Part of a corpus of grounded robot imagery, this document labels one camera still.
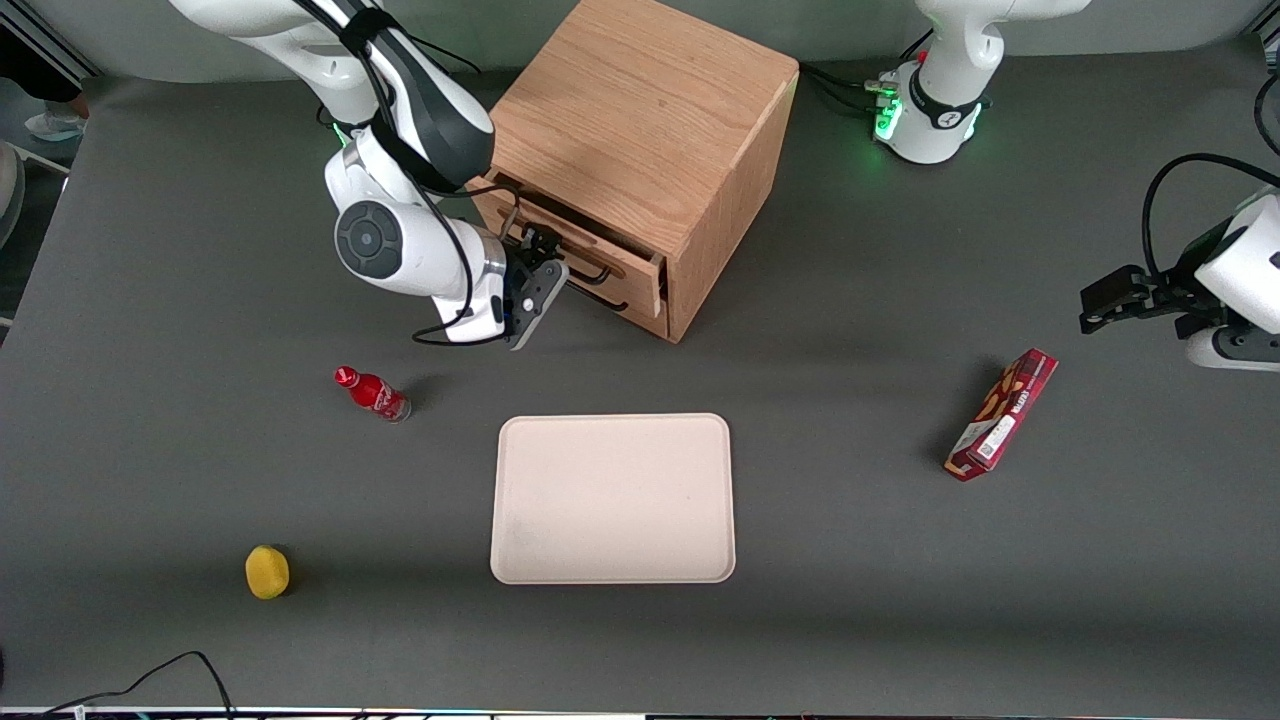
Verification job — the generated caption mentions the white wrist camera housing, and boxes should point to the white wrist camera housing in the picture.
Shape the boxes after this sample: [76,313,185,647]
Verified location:
[1195,193,1280,335]
[440,290,512,347]

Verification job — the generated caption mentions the beige rectangular tray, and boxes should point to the beige rectangular tray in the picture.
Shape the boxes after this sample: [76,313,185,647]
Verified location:
[490,413,737,585]

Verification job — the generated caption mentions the white shoe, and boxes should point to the white shoe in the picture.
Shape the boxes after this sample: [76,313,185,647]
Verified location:
[25,98,89,142]

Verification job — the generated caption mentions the wooden drawer with black handle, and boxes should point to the wooden drawer with black handle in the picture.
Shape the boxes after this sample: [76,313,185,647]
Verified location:
[470,170,667,319]
[560,280,669,342]

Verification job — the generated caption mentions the black right arm base cables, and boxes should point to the black right arm base cables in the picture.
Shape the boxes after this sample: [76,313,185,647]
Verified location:
[408,35,483,77]

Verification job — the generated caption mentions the red snack box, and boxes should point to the red snack box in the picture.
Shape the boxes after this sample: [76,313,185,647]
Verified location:
[945,348,1059,483]

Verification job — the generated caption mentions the small red cola bottle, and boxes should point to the small red cola bottle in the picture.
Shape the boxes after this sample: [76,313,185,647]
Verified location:
[334,366,412,424]

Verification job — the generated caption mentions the black cable at table edge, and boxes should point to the black cable at table edge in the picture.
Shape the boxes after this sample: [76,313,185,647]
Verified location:
[40,651,237,719]

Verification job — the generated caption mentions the black arm base cables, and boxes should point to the black arm base cables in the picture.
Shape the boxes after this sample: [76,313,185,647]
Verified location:
[798,30,936,117]
[408,35,483,77]

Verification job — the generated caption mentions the aluminium frame bar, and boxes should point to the aluminium frame bar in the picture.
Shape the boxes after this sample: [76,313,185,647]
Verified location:
[0,15,101,81]

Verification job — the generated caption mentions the grey round seat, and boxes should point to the grey round seat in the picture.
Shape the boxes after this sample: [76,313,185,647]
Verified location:
[0,140,27,251]

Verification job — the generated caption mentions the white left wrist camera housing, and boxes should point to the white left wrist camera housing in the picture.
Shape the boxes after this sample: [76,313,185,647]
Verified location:
[1195,193,1280,335]

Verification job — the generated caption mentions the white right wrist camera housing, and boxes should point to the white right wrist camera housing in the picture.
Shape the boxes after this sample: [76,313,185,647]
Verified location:
[440,290,512,347]

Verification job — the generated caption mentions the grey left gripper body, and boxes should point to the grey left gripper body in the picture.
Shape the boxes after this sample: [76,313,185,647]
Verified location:
[1150,222,1280,373]

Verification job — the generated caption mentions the black left arm base cables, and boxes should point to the black left arm base cables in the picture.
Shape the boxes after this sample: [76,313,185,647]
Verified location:
[798,30,936,117]

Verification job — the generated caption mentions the yellow lemon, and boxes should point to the yellow lemon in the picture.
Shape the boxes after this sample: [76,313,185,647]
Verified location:
[245,545,291,601]

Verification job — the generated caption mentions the black looping cable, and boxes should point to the black looping cable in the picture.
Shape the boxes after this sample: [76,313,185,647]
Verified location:
[1143,153,1280,283]

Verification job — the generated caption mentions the wooden two-drawer cabinet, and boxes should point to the wooden two-drawer cabinet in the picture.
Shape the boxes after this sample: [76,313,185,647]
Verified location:
[468,0,801,344]

